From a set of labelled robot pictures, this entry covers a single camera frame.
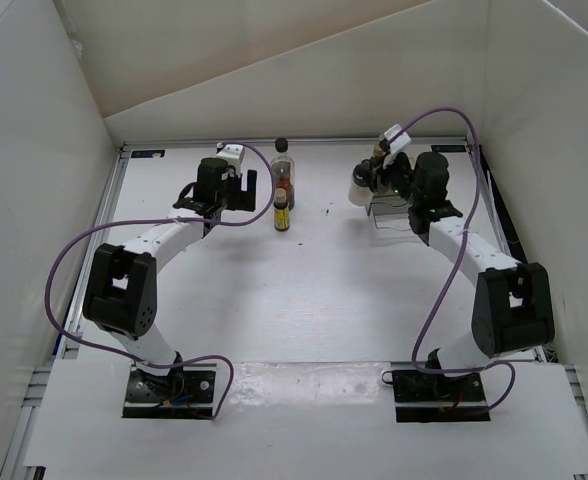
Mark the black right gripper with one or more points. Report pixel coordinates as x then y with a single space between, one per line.
396 160

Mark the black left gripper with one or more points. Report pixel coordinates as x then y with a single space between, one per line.
244 200

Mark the white powder shaker black cap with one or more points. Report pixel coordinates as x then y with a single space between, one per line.
356 195

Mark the tall dark sauce bottle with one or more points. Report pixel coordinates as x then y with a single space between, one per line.
283 167

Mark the small yellow bottle brown cap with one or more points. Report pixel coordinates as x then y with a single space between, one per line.
281 210

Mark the small yellow bottle beige cap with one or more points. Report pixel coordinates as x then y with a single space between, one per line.
378 151

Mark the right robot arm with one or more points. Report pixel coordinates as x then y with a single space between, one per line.
512 309

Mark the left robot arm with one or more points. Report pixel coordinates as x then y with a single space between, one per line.
121 294

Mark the tiered transparent organizer rack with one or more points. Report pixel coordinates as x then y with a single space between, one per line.
388 216

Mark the blue table label sticker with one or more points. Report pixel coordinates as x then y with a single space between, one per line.
147 154

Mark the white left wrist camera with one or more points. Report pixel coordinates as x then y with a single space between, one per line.
231 152

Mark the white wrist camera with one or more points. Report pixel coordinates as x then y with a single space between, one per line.
231 152
393 141

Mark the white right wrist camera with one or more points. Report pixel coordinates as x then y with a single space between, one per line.
393 141

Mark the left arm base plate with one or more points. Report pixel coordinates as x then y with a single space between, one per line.
186 394

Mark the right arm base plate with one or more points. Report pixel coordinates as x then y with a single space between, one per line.
421 399

